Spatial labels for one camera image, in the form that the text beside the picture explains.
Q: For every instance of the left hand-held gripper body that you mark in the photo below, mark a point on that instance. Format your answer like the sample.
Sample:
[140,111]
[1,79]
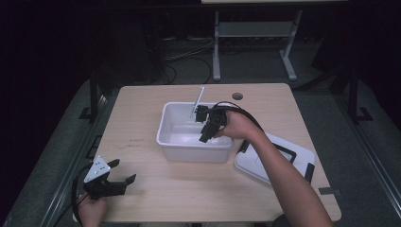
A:
[102,186]

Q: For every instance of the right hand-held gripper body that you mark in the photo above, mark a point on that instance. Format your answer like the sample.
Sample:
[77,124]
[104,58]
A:
[213,124]

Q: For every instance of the white utensil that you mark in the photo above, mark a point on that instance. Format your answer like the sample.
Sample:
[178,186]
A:
[197,101]

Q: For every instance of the white plastic bin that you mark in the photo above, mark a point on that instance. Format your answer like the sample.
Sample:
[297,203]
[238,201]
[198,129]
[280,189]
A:
[186,138]

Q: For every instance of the person's left hand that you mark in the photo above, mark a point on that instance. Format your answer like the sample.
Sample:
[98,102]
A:
[92,211]

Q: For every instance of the person's right hand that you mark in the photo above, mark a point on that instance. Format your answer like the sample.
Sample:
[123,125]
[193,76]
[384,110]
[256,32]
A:
[241,126]

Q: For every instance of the round table grommet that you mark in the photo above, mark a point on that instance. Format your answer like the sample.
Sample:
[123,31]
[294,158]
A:
[237,96]

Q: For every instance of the black metal stand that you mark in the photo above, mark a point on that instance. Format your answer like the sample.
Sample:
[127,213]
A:
[93,97]
[353,94]

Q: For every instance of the grey metal-framed desk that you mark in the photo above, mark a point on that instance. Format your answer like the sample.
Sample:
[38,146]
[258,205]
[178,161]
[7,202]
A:
[252,30]

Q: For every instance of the metal floor rail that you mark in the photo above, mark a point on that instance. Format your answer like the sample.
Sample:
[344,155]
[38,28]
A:
[67,170]
[375,160]

